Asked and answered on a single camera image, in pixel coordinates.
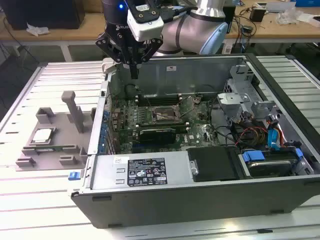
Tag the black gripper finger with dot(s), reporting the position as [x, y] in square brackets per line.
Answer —
[152, 48]
[110, 47]

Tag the thin metal locking lever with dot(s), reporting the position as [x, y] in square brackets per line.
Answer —
[149, 102]
[165, 115]

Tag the silver CPU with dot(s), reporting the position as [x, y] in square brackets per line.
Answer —
[42, 136]

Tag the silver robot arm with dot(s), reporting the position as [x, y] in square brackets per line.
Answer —
[190, 32]

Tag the CPU socket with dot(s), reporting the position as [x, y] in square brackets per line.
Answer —
[161, 119]

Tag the grey plastic case latch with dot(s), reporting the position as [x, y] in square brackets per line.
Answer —
[108, 65]

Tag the wooden workbench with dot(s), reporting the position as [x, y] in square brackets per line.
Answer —
[75, 32]

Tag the large black computer tower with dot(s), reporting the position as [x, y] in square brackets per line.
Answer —
[50, 15]

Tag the crumpled white paper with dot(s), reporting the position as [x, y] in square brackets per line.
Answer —
[37, 29]

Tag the narrow black box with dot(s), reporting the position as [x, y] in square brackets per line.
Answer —
[232, 15]

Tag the black graphics card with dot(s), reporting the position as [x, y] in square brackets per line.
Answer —
[157, 136]

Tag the grey parts rack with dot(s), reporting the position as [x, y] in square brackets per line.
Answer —
[62, 125]

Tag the green motherboard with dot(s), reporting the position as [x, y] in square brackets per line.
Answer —
[197, 130]

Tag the silver metal drive cage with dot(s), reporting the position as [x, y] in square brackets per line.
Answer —
[232, 98]

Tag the small black plug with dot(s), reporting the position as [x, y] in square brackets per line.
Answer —
[247, 30]

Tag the silver power supply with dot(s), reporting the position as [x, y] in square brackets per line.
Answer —
[105, 172]

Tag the grey flat tray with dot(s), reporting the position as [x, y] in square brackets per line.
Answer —
[275, 7]

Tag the black drive cover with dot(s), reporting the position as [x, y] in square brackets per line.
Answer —
[215, 163]

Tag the blue plastic latch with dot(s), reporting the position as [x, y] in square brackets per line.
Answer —
[74, 175]

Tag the clear plastic bag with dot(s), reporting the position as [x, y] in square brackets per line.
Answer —
[287, 16]

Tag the blue box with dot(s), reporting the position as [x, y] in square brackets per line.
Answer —
[308, 2]

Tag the hard disk in blue carrier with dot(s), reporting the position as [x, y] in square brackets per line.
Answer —
[270, 167]

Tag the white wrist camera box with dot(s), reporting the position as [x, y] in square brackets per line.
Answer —
[147, 27]

